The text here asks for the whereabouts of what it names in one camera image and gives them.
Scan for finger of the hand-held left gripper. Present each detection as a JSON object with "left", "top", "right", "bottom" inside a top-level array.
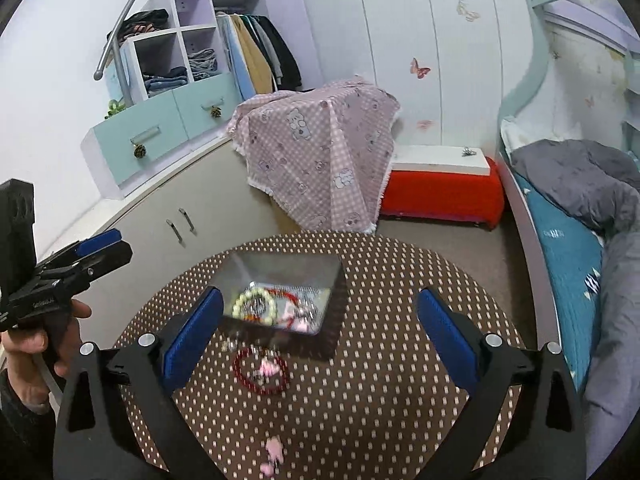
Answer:
[
  {"left": 37, "top": 228, "right": 122, "bottom": 271},
  {"left": 45, "top": 242, "right": 133, "bottom": 293}
]

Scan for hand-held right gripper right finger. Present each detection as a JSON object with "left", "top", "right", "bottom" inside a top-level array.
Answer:
[{"left": 417, "top": 287, "right": 586, "bottom": 480}]

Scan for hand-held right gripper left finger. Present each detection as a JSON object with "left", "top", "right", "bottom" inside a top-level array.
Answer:
[{"left": 52, "top": 286, "right": 225, "bottom": 480}]

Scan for cream bead bracelet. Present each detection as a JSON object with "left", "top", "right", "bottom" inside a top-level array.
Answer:
[{"left": 231, "top": 287, "right": 279, "bottom": 322}]

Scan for red bead bracelet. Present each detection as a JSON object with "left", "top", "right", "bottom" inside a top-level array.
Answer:
[{"left": 232, "top": 347, "right": 291, "bottom": 395}]

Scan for red cord bracelet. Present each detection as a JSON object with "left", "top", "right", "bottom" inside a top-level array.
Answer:
[{"left": 265, "top": 287, "right": 303, "bottom": 311}]

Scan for pink charm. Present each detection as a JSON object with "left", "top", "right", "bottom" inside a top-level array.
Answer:
[
  {"left": 280, "top": 310, "right": 308, "bottom": 333},
  {"left": 260, "top": 435, "right": 285, "bottom": 476}
]

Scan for grey metal box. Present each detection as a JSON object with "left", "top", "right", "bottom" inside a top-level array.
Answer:
[{"left": 218, "top": 251, "right": 348, "bottom": 361}]

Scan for purple bead bracelet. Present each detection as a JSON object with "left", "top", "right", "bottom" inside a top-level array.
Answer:
[{"left": 292, "top": 295, "right": 326, "bottom": 328}]

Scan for person's left forearm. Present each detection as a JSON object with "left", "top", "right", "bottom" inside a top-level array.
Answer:
[{"left": 0, "top": 367, "right": 66, "bottom": 480}]

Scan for person's left hand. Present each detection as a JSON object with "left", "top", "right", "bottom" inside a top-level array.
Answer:
[{"left": 0, "top": 300, "right": 93, "bottom": 391}]

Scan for beige low cabinet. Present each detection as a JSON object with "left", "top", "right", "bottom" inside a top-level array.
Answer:
[{"left": 37, "top": 137, "right": 301, "bottom": 351}]

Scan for large teal drawer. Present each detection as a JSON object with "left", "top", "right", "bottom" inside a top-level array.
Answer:
[{"left": 95, "top": 99, "right": 188, "bottom": 183}]

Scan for brown dotted tablecloth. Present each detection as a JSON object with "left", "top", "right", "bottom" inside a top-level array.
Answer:
[{"left": 112, "top": 232, "right": 531, "bottom": 480}]

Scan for teal bed sheet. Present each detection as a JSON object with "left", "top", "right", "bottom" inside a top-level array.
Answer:
[{"left": 515, "top": 172, "right": 603, "bottom": 393}]

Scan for red storage bench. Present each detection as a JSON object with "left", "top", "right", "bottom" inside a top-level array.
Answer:
[{"left": 377, "top": 145, "right": 506, "bottom": 232}]

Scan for small teal drawer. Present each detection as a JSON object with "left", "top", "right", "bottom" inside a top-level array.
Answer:
[{"left": 172, "top": 72, "right": 242, "bottom": 140}]

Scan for folded jeans pile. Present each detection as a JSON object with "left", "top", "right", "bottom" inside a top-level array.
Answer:
[{"left": 141, "top": 66, "right": 188, "bottom": 95}]

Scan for grey quilt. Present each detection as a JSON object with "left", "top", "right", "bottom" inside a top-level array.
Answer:
[{"left": 510, "top": 140, "right": 640, "bottom": 476}]

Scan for folded grey clothes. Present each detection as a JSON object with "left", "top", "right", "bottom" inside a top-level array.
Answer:
[{"left": 187, "top": 48, "right": 219, "bottom": 81}]

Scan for grey metal handrail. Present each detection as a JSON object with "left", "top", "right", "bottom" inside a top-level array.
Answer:
[{"left": 93, "top": 0, "right": 163, "bottom": 106}]

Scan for pink bear print cloth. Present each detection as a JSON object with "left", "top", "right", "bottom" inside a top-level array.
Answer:
[{"left": 227, "top": 76, "right": 402, "bottom": 235}]

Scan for dark clothes pile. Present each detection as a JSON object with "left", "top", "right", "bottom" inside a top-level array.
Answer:
[{"left": 107, "top": 8, "right": 170, "bottom": 38}]

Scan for row of hanging clothes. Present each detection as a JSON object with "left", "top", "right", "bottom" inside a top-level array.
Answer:
[{"left": 217, "top": 12, "right": 303, "bottom": 101}]

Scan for lilac stair shelf unit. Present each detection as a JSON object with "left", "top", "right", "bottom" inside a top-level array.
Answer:
[{"left": 81, "top": 0, "right": 321, "bottom": 198}]

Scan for white wardrobe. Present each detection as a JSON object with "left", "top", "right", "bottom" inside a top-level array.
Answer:
[{"left": 295, "top": 0, "right": 536, "bottom": 148}]

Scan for teal bunk bed frame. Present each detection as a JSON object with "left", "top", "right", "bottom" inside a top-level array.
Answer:
[{"left": 497, "top": 0, "right": 640, "bottom": 371}]

